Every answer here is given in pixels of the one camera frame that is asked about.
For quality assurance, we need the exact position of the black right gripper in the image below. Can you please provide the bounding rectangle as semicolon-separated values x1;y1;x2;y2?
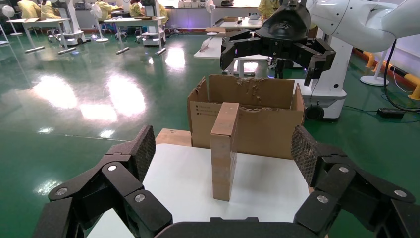
220;3;337;87

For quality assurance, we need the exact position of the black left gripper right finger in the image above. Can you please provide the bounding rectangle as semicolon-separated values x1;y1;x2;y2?
290;125;420;238

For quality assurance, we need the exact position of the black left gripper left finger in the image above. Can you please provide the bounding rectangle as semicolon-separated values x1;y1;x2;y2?
33;124;173;238

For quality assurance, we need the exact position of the small cardboard box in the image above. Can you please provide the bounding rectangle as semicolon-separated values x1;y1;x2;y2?
210;102;240;202

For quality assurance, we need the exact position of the big open cardboard box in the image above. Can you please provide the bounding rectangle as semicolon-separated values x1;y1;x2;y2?
187;74;306;161

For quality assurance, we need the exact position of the white table with small carton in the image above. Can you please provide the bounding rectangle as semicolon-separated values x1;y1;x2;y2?
214;17;263;31

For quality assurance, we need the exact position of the white robot column with base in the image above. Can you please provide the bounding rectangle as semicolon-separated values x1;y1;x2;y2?
293;31;353;120

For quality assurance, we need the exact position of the white table with plastic bag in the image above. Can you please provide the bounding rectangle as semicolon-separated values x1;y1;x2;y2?
193;35;270;78

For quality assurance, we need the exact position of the black power adapter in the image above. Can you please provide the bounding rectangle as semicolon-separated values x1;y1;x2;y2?
376;108;407;119

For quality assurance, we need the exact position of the white table with grey feet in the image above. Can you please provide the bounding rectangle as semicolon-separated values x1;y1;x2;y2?
103;16;167;56

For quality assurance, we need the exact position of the thin black floor cable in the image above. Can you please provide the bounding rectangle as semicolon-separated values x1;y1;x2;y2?
343;93;420;124

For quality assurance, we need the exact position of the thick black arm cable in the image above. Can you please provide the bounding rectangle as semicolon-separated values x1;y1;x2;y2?
382;39;420;114

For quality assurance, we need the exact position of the yellow black guard rail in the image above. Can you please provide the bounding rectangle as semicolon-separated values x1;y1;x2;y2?
353;46;420;101

